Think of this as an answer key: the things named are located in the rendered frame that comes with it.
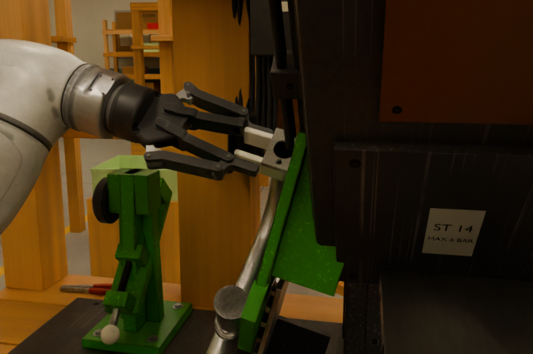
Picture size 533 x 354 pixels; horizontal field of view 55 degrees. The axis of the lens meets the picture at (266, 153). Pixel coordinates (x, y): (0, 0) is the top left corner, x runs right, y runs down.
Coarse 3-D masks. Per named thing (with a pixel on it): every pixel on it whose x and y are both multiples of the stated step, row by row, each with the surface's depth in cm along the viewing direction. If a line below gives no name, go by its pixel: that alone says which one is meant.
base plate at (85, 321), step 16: (80, 304) 94; (96, 304) 94; (64, 320) 88; (80, 320) 88; (96, 320) 88; (192, 320) 88; (208, 320) 88; (304, 320) 88; (32, 336) 83; (48, 336) 83; (64, 336) 83; (80, 336) 83; (176, 336) 83; (192, 336) 83; (208, 336) 83; (336, 336) 83; (16, 352) 78; (32, 352) 78; (48, 352) 78; (64, 352) 78; (80, 352) 78; (96, 352) 78; (112, 352) 78; (176, 352) 78; (192, 352) 78; (336, 352) 78
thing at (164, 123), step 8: (160, 120) 64; (160, 128) 64; (168, 128) 63; (176, 128) 63; (176, 136) 63; (184, 136) 63; (192, 136) 63; (176, 144) 66; (184, 144) 64; (192, 144) 63; (200, 144) 63; (208, 144) 63; (192, 152) 65; (200, 152) 64; (208, 152) 62; (216, 152) 62; (224, 152) 62; (216, 160) 63; (224, 160) 62; (232, 160) 62
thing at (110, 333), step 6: (114, 312) 76; (120, 312) 76; (114, 318) 76; (114, 324) 75; (102, 330) 74; (108, 330) 74; (114, 330) 74; (102, 336) 74; (108, 336) 74; (114, 336) 74; (108, 342) 74; (114, 342) 74
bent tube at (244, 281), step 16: (272, 144) 62; (272, 160) 61; (288, 160) 61; (272, 192) 68; (272, 208) 69; (256, 240) 69; (256, 256) 68; (240, 272) 67; (256, 272) 66; (208, 352) 60; (224, 352) 60
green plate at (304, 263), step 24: (288, 168) 50; (288, 192) 51; (288, 216) 52; (312, 216) 52; (288, 240) 53; (312, 240) 52; (264, 264) 53; (288, 264) 53; (312, 264) 53; (336, 264) 52; (312, 288) 53
